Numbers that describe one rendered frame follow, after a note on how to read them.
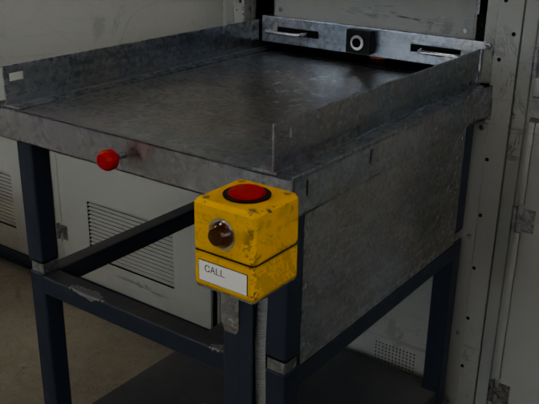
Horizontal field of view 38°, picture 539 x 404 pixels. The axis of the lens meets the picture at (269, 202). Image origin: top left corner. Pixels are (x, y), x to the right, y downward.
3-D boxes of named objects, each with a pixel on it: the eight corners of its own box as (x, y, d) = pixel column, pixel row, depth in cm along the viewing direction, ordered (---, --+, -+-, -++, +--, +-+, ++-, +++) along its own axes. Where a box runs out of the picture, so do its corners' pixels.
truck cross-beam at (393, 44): (480, 71, 157) (484, 41, 154) (261, 40, 186) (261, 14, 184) (490, 67, 160) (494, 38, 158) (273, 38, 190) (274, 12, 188)
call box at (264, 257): (253, 308, 80) (253, 213, 76) (193, 285, 84) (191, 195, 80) (297, 279, 86) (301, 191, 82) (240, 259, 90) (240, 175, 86)
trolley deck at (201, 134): (293, 220, 104) (293, 177, 101) (-3, 135, 137) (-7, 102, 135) (489, 115, 155) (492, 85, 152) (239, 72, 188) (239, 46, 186)
